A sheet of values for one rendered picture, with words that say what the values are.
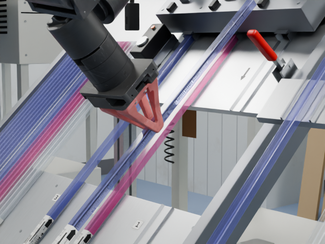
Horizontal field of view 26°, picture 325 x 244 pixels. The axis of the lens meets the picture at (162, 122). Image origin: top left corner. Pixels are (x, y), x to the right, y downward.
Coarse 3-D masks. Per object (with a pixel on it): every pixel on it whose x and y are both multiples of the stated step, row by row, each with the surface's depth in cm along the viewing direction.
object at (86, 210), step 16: (240, 16) 102; (224, 32) 101; (208, 48) 100; (208, 64) 99; (192, 80) 97; (176, 96) 96; (144, 128) 94; (144, 144) 93; (128, 160) 91; (112, 176) 90; (96, 192) 89; (80, 208) 89; (80, 224) 87
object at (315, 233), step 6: (324, 210) 70; (324, 216) 70; (318, 222) 69; (324, 222) 69; (318, 228) 69; (324, 228) 68; (312, 234) 69; (318, 234) 68; (324, 234) 68; (312, 240) 68; (318, 240) 68; (324, 240) 68
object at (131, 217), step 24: (48, 192) 118; (24, 216) 117; (72, 216) 109; (120, 216) 102; (144, 216) 99; (168, 216) 96; (192, 216) 93; (0, 240) 116; (24, 240) 112; (48, 240) 108; (72, 240) 105; (96, 240) 102; (120, 240) 98; (144, 240) 96; (168, 240) 93
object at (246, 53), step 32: (160, 0) 146; (128, 32) 144; (320, 32) 106; (160, 64) 127; (192, 64) 121; (224, 64) 115; (256, 64) 110; (160, 96) 120; (224, 96) 109; (256, 96) 104
